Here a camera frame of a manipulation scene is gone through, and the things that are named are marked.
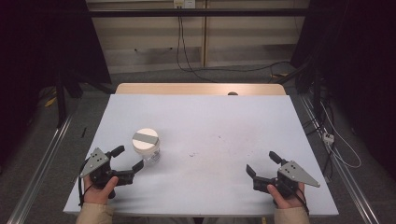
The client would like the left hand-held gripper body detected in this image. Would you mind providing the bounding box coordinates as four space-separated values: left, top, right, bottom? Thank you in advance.
79 147 135 200

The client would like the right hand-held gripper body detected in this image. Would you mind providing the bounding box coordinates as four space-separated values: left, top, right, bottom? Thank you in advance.
252 160 321 199

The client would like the clear jar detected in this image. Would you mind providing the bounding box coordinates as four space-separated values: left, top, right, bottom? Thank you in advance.
134 145 162 165

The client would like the person's left hand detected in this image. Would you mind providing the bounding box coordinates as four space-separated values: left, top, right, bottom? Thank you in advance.
82 175 120 206

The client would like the person's right hand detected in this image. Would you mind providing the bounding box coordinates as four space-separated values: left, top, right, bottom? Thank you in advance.
266 182 306 210

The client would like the white board table cover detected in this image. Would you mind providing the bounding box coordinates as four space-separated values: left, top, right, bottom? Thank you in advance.
63 93 340 217

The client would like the black metal stand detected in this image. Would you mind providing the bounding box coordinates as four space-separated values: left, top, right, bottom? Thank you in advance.
53 69 117 129

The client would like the yellow floor tape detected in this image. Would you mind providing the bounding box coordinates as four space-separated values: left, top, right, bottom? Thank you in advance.
44 95 58 108

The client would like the wooden table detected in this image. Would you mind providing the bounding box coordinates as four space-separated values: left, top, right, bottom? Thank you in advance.
115 82 287 96

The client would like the dark curtain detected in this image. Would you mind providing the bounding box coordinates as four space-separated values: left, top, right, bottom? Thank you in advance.
290 0 396 180
0 0 112 164

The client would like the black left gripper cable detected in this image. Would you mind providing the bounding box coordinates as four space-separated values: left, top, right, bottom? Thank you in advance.
78 160 94 207

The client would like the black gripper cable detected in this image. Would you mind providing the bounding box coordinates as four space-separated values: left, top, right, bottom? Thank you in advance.
290 186 310 217
78 160 94 207

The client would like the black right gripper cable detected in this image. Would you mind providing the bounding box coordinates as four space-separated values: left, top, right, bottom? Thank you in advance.
290 186 310 217

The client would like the aluminium floor rail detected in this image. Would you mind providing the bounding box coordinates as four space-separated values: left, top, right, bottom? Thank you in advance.
299 94 380 224
7 114 75 224

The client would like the white cable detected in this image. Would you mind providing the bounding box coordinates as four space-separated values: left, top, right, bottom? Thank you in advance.
319 102 362 170

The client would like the bundle of black cables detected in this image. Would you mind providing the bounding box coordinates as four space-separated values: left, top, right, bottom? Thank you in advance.
293 69 336 175

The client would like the black wall cable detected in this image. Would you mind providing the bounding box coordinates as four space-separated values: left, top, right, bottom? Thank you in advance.
179 16 217 83
176 16 292 73

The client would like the black horizontal frame bar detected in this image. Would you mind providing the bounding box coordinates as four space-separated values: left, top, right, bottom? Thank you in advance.
87 7 312 19

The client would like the white wall socket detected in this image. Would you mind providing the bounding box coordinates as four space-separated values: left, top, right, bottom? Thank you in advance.
173 0 197 9

